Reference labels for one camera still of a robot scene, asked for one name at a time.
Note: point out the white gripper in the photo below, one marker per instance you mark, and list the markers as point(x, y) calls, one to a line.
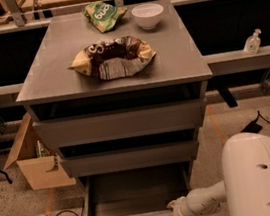
point(185, 209)

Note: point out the grey bottom drawer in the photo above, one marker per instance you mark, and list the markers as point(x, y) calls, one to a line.
point(140, 192)

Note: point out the grey drawer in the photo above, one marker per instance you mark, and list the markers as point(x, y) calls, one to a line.
point(130, 159)
point(122, 124)
point(140, 192)

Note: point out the grey drawer cabinet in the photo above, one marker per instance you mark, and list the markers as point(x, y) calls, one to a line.
point(176, 73)

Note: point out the grey middle drawer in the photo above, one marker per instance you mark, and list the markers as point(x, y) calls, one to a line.
point(130, 159)

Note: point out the grey top drawer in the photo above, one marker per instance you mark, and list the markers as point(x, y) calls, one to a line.
point(122, 124)

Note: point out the black power adapter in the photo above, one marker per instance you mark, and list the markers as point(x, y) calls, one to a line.
point(252, 127)

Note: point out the cardboard box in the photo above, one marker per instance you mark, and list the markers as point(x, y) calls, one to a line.
point(43, 172)

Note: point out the green packet in box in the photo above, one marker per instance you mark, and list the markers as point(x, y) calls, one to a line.
point(41, 150)

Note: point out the brown crumpled chip bag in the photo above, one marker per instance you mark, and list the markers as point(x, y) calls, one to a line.
point(111, 59)

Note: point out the white bowl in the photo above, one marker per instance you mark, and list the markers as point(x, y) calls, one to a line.
point(147, 15)

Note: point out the green chip bag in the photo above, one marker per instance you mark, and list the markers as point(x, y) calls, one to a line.
point(103, 16)

